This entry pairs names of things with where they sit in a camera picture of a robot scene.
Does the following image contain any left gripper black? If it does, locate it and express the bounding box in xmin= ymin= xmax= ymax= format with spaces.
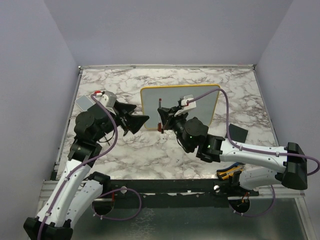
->
xmin=93 ymin=100 xmax=149 ymax=142

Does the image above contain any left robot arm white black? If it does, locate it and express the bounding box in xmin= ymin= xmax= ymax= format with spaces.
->
xmin=23 ymin=101 xmax=149 ymax=240

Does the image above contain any yellow black utility knife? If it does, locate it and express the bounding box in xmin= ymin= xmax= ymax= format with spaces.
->
xmin=216 ymin=163 xmax=245 ymax=180

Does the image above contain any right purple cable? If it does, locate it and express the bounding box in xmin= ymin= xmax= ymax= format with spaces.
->
xmin=184 ymin=88 xmax=320 ymax=218

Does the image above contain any black flat box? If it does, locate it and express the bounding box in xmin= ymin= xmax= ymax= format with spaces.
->
xmin=228 ymin=124 xmax=249 ymax=143

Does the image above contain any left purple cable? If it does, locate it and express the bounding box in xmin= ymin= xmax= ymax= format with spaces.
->
xmin=37 ymin=92 xmax=143 ymax=240

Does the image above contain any purple cable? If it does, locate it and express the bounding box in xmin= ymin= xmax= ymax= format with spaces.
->
xmin=184 ymin=88 xmax=320 ymax=218
xmin=37 ymin=92 xmax=143 ymax=240

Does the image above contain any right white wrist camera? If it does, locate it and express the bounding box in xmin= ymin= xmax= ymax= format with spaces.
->
xmin=174 ymin=94 xmax=197 ymax=117

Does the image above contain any aluminium table frame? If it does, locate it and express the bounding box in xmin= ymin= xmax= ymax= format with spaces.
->
xmin=27 ymin=63 xmax=316 ymax=240

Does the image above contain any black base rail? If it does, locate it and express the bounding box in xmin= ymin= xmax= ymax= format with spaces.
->
xmin=98 ymin=179 xmax=259 ymax=209

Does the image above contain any grey white small device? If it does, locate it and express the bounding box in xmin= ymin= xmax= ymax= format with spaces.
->
xmin=75 ymin=95 xmax=94 ymax=112

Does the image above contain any yellow framed whiteboard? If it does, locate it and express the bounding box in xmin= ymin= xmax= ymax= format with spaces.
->
xmin=140 ymin=83 xmax=220 ymax=130

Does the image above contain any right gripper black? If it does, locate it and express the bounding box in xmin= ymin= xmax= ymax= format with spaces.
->
xmin=159 ymin=106 xmax=192 ymax=152

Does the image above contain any white marker pen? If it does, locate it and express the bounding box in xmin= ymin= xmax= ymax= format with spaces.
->
xmin=157 ymin=98 xmax=162 ymax=133

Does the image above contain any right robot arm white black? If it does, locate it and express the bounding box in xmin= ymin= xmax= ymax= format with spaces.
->
xmin=157 ymin=107 xmax=308 ymax=196

